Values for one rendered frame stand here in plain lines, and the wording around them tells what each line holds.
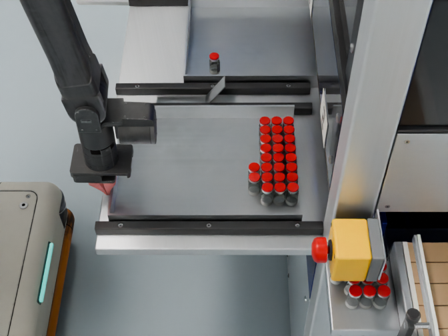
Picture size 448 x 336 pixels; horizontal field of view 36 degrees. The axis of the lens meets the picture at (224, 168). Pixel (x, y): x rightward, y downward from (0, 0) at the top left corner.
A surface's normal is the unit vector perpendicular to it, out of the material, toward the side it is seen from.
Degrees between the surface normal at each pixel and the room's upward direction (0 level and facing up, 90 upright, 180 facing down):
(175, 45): 0
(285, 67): 0
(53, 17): 92
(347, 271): 90
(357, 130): 90
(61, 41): 92
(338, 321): 0
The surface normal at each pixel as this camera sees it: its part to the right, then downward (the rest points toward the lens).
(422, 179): -0.01, 0.79
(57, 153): -0.01, -0.62
